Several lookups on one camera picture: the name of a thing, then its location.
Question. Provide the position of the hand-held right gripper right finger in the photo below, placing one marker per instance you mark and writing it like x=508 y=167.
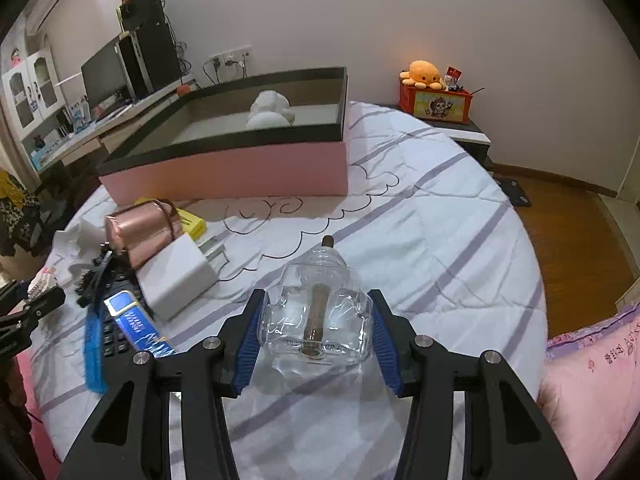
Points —
x=387 y=355

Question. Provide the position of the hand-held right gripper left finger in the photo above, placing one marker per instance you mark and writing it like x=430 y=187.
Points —
x=248 y=355

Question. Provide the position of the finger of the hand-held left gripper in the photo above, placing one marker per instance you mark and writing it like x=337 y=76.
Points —
x=42 y=305

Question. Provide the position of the clear glass bottle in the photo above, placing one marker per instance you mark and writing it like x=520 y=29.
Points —
x=290 y=325

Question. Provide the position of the black hair clip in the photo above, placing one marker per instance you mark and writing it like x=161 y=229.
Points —
x=97 y=275

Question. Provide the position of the blue comb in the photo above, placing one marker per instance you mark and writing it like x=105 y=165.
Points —
x=95 y=360

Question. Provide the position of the black remote control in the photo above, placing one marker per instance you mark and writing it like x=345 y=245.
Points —
x=115 y=342

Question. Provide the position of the pink box with black rim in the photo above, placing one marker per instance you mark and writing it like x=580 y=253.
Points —
x=250 y=170

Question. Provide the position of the white patterned packet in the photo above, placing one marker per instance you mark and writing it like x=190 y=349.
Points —
x=45 y=280

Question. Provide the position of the pink bedsheet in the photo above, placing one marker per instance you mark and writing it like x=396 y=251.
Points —
x=35 y=410

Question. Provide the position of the blue wrapped packet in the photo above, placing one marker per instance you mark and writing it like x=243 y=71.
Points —
x=130 y=317

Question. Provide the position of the patterned clothes pile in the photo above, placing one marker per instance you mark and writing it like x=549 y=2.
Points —
x=15 y=215

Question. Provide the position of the white striped blanket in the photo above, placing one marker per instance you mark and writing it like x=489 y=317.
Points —
x=425 y=260

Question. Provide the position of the white charger adapter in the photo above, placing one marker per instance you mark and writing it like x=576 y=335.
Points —
x=172 y=275

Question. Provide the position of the copper mug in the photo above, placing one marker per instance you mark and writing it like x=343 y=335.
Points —
x=140 y=232

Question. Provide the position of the yellow box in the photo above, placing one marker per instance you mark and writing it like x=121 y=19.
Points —
x=192 y=222

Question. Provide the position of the white desk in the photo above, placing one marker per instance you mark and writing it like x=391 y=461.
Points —
x=100 y=122

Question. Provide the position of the pink pillow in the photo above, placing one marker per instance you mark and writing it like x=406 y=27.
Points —
x=585 y=390

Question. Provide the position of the white glass door cabinet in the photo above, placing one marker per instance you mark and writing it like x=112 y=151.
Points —
x=30 y=90

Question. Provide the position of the black and white low cabinet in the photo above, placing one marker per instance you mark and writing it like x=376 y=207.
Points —
x=470 y=135

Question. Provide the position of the black computer monitor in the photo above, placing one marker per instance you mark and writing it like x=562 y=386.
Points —
x=105 y=77

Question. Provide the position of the red cartoon box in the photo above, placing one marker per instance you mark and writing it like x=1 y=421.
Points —
x=440 y=107

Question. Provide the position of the black computer tower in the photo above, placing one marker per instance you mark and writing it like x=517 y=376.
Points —
x=155 y=57

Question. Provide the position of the orange octopus plush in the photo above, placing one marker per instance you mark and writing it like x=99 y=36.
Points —
x=422 y=72

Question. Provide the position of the small figurines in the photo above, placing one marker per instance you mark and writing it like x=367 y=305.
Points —
x=452 y=77

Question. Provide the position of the white air conditioner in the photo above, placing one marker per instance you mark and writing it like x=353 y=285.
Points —
x=52 y=2

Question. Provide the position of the black metal floor bracket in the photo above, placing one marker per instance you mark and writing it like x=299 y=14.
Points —
x=517 y=192

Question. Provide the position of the white wall outlet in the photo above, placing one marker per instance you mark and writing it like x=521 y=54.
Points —
x=235 y=55

